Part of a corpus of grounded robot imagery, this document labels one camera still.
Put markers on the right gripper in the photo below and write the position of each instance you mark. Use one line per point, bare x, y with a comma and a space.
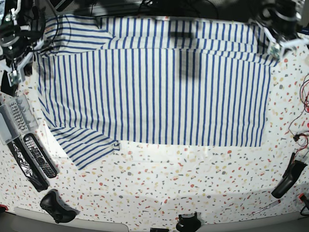
15, 72

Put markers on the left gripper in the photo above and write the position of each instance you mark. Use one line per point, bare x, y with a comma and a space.
282, 35

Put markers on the blue white striped t-shirt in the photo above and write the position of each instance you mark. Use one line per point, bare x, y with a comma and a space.
156, 81

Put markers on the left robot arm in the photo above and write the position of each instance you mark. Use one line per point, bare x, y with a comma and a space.
278, 9

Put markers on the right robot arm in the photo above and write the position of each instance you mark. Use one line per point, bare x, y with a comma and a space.
22, 27

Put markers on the black curved tube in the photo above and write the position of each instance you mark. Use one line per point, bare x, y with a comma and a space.
5, 86

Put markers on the clear plastic screw box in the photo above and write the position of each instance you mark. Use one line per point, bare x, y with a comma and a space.
16, 119

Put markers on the black tv remote control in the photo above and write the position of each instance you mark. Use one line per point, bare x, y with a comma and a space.
40, 156

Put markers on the black foil pouch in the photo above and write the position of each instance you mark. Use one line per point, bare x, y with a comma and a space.
27, 166

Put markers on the black game controller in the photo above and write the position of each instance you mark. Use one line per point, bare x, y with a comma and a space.
50, 204

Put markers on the small screwdriver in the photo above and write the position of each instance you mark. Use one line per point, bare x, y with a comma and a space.
267, 207

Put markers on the black handle tool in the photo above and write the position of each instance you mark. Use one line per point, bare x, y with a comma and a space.
290, 176

